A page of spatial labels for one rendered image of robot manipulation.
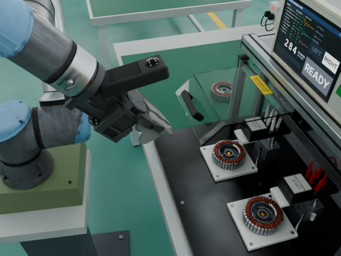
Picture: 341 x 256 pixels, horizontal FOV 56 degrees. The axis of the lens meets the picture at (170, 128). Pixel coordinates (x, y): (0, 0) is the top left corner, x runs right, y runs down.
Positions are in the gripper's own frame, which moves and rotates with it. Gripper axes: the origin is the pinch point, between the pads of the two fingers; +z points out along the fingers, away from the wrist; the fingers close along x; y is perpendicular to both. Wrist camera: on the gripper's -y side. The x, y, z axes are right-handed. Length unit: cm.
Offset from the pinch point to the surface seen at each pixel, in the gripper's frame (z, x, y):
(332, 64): 21.2, -5.3, -33.2
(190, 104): 15.5, -19.3, -1.4
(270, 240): 46.4, 10.1, 5.1
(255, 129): 40.2, -18.6, -9.4
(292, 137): 61, -22, -16
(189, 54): 56, -96, -2
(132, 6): 45, -165, 11
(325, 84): 25.2, -5.3, -29.9
